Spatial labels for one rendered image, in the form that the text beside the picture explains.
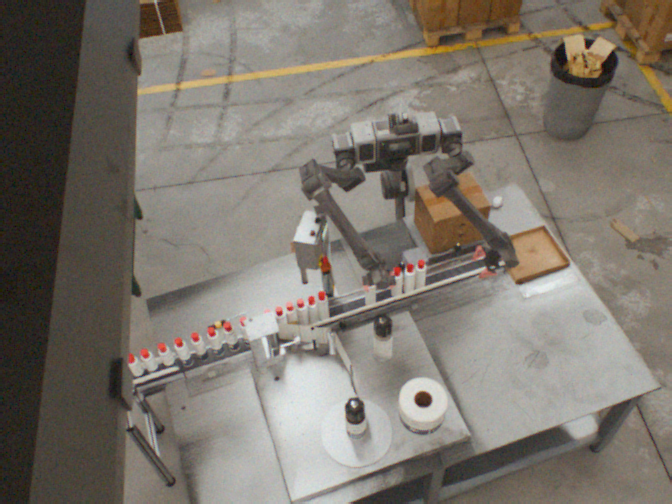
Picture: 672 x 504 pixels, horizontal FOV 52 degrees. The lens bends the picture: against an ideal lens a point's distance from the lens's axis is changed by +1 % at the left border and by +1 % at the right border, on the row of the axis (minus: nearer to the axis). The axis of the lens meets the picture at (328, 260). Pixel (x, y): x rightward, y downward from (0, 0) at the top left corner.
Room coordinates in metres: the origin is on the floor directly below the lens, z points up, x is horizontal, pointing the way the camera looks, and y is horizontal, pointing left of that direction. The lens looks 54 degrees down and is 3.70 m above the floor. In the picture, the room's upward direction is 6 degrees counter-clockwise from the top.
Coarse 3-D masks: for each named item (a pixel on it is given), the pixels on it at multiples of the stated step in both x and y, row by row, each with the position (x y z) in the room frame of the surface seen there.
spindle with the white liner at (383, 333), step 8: (376, 320) 1.51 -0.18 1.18; (384, 320) 1.51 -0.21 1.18; (376, 328) 1.49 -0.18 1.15; (384, 328) 1.48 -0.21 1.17; (376, 336) 1.50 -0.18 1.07; (384, 336) 1.47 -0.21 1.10; (376, 344) 1.49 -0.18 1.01; (384, 344) 1.47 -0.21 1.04; (376, 352) 1.49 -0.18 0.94; (384, 352) 1.47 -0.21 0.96; (392, 352) 1.51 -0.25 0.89; (384, 360) 1.47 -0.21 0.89
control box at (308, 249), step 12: (312, 216) 1.88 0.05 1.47; (324, 216) 1.87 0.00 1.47; (300, 228) 1.82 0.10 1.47; (312, 228) 1.81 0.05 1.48; (300, 240) 1.75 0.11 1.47; (312, 240) 1.75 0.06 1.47; (300, 252) 1.75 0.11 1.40; (312, 252) 1.73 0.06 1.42; (324, 252) 1.81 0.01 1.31; (300, 264) 1.75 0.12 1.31; (312, 264) 1.73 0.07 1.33
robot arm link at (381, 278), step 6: (372, 252) 1.66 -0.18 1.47; (378, 258) 1.63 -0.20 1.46; (378, 264) 1.63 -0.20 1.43; (372, 270) 1.61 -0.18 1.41; (378, 270) 1.60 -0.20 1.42; (384, 270) 1.61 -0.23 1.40; (372, 276) 1.59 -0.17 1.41; (378, 276) 1.57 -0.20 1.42; (384, 276) 1.58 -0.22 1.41; (378, 282) 1.55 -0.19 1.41; (384, 282) 1.55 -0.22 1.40; (378, 288) 1.55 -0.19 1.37; (384, 288) 1.55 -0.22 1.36
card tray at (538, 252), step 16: (544, 224) 2.18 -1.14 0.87; (512, 240) 2.12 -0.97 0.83; (528, 240) 2.11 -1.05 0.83; (544, 240) 2.10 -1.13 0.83; (528, 256) 2.01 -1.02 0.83; (544, 256) 2.00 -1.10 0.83; (560, 256) 1.99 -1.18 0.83; (512, 272) 1.92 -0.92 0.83; (528, 272) 1.91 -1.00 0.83; (544, 272) 1.89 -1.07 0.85
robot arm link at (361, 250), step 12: (324, 180) 1.85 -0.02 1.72; (324, 192) 1.82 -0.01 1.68; (324, 204) 1.79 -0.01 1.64; (336, 204) 1.80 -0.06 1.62; (336, 216) 1.76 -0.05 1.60; (348, 228) 1.72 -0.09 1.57; (348, 240) 1.69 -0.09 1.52; (360, 240) 1.69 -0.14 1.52; (360, 252) 1.65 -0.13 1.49; (360, 264) 1.63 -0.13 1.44; (372, 264) 1.62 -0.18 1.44
